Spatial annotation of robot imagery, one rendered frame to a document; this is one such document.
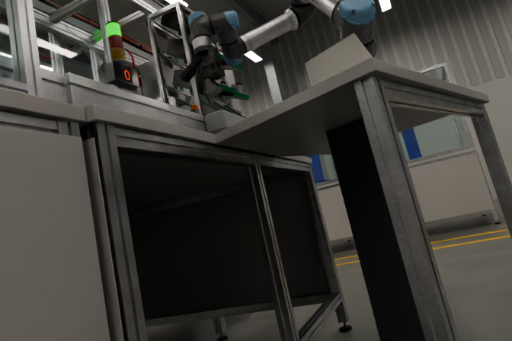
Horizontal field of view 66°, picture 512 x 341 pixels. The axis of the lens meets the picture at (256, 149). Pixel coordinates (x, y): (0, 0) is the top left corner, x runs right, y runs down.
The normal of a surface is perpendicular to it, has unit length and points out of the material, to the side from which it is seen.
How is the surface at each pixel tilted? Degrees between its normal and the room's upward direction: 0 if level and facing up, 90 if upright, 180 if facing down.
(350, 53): 90
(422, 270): 90
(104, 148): 90
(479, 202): 90
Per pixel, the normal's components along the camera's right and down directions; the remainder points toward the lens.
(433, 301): -0.69, 0.02
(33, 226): 0.89, -0.27
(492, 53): -0.41, -0.08
